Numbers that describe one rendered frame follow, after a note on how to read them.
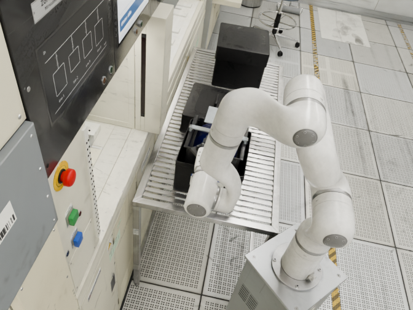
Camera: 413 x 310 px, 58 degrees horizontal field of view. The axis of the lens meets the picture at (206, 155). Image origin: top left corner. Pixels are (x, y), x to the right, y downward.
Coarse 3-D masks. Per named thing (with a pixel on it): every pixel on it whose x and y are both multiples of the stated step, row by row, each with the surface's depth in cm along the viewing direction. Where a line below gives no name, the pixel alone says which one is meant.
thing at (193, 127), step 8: (208, 112) 144; (200, 120) 158; (208, 120) 141; (192, 128) 148; (200, 128) 149; (248, 128) 156; (192, 136) 153; (184, 144) 144; (192, 144) 153; (240, 144) 157; (240, 152) 145; (192, 160) 148; (240, 160) 143
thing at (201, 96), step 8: (192, 88) 192; (200, 88) 193; (208, 88) 194; (216, 88) 195; (192, 96) 187; (200, 96) 188; (208, 96) 189; (216, 96) 185; (192, 104) 183; (200, 104) 184; (208, 104) 184; (216, 104) 181; (184, 112) 178; (192, 112) 179; (200, 112) 179; (184, 120) 178; (184, 128) 182
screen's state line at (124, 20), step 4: (136, 0) 105; (140, 0) 108; (132, 4) 102; (136, 4) 106; (140, 4) 109; (132, 8) 103; (136, 8) 107; (128, 12) 100; (132, 12) 103; (124, 16) 97; (128, 16) 101; (120, 20) 95; (124, 20) 98; (128, 20) 102; (120, 24) 96; (124, 24) 99; (120, 28) 96
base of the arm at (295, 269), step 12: (276, 252) 141; (288, 252) 131; (300, 252) 124; (276, 264) 137; (288, 264) 132; (300, 264) 127; (312, 264) 126; (276, 276) 135; (288, 276) 134; (300, 276) 132; (312, 276) 132; (300, 288) 132
